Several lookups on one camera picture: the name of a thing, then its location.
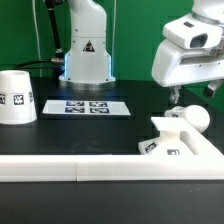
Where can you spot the white lamp shade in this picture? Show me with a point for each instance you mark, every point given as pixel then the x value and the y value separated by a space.
pixel 16 98

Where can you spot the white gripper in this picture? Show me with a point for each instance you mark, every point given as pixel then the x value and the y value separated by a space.
pixel 174 66

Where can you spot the white light bulb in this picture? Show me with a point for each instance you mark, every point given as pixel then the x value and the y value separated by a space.
pixel 195 115

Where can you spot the white lamp base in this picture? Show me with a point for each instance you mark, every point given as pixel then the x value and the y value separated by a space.
pixel 169 142

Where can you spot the white L-shaped fence wall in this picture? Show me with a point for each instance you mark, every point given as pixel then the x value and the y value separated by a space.
pixel 206 163

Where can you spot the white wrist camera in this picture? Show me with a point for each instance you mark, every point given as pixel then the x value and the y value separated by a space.
pixel 193 32

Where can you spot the white marker tag sheet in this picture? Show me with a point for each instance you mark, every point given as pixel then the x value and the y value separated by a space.
pixel 110 108

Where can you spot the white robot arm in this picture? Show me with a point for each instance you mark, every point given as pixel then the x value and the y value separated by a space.
pixel 87 63

